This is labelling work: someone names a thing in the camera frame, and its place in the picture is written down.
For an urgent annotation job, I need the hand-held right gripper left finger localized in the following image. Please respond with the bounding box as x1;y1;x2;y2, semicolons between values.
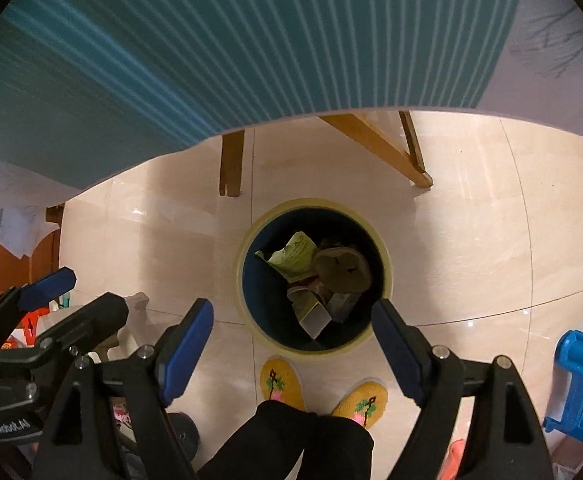
32;297;216;480

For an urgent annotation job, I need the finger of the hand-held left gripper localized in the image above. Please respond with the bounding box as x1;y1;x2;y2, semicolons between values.
0;292;131;377
0;266;77;356

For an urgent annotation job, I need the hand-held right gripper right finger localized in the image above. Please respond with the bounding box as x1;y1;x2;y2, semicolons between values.
370;297;555;480

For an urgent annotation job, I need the silver box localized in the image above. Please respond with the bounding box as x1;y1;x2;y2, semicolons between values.
329;291;359;323

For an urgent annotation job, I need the white blue box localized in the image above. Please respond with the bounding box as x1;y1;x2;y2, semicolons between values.
291;290;333;341

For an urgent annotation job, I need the round trash bin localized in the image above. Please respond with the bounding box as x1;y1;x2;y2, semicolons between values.
236;197;393;357

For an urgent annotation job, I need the yellow-green packet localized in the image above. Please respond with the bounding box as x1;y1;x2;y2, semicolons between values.
255;231;318;283

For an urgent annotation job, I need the white plastic stool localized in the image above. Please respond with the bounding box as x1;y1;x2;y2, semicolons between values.
84;291;150;361

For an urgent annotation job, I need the wooden door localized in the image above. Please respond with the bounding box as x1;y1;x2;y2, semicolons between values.
0;220;62;296

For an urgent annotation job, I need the yellow embroidered slipper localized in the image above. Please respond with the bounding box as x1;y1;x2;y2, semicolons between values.
260;355;306;411
330;381;388;430

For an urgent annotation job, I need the person's right leg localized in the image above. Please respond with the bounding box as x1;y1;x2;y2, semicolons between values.
304;412;375;480

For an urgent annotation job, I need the blue plastic stool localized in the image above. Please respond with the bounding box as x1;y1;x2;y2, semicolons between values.
543;295;583;448

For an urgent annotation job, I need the table with patterned cloth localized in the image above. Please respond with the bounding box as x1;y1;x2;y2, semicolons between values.
0;0;583;261

